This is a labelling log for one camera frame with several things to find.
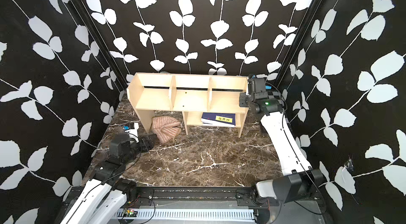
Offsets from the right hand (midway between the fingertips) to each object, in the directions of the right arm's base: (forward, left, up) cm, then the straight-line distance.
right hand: (244, 92), depth 77 cm
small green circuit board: (-47, +54, -31) cm, 78 cm away
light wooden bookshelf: (+4, +27, -6) cm, 28 cm away
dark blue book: (-6, +9, -15) cm, 18 cm away
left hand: (-17, +45, -13) cm, 50 cm away
